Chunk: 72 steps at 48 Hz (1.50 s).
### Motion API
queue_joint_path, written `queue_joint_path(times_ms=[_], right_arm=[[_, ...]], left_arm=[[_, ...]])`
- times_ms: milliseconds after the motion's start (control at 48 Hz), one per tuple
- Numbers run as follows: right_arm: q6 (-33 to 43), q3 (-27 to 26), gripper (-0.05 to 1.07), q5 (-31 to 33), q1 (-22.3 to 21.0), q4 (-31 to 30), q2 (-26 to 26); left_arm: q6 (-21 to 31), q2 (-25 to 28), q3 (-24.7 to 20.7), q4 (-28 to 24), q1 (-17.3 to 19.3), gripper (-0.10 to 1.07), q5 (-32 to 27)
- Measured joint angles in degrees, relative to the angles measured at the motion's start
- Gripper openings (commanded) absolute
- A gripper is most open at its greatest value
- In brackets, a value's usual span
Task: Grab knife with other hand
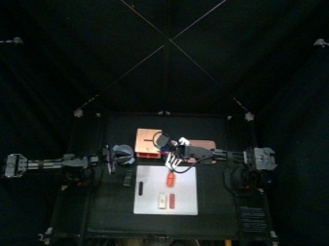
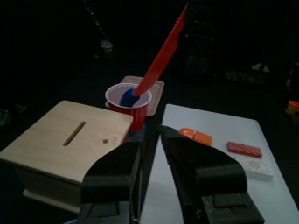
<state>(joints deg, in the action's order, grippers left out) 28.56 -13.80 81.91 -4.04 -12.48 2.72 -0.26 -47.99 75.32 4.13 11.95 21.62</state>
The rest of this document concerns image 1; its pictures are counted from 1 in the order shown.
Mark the brown wooden board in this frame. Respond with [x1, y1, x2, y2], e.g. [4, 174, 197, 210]
[186, 138, 217, 152]

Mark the light wooden box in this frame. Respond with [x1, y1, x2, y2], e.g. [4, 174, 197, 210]
[134, 128, 165, 160]

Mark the dark green toy piece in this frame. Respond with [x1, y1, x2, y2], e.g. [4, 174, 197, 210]
[122, 169, 135, 187]

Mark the black cup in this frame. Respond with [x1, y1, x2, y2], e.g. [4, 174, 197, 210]
[152, 132, 173, 149]

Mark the white sheet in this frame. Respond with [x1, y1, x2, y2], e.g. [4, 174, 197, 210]
[133, 164, 200, 216]

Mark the white text label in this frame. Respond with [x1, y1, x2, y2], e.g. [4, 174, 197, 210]
[240, 206, 268, 234]

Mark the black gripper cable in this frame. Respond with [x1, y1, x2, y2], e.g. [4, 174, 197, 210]
[173, 155, 217, 175]

